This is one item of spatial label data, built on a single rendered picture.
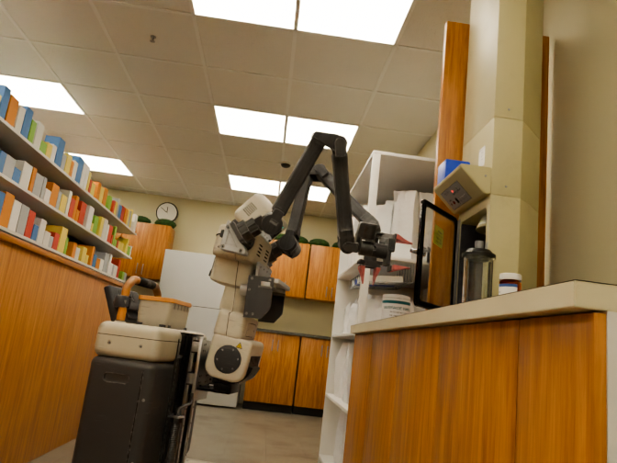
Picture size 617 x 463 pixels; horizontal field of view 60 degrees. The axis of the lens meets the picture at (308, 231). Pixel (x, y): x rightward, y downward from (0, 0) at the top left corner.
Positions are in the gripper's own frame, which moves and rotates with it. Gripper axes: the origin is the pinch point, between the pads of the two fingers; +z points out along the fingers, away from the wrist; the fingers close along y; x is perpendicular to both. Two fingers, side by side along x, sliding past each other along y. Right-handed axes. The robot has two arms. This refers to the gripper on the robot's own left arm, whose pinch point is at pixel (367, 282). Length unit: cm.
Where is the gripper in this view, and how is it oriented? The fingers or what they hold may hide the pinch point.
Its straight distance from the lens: 228.9
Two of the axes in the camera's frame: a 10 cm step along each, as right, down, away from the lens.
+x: -0.8, 2.0, 9.8
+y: 9.9, 1.3, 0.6
